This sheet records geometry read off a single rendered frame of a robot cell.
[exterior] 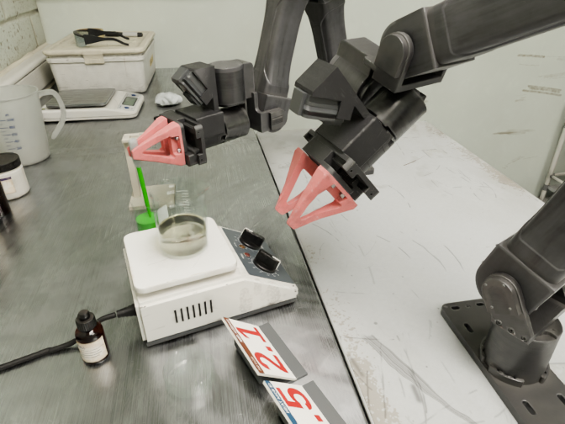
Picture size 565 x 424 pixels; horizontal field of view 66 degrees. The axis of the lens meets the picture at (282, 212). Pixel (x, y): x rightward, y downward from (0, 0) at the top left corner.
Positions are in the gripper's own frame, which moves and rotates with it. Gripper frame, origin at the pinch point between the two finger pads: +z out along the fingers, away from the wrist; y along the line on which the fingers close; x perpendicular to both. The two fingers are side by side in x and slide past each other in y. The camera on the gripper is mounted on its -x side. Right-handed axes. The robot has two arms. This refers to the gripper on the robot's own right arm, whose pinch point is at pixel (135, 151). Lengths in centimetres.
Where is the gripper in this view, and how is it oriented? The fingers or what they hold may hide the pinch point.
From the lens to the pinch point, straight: 69.9
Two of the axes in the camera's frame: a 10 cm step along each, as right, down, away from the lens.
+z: -7.6, 3.6, -5.4
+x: 0.3, 8.5, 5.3
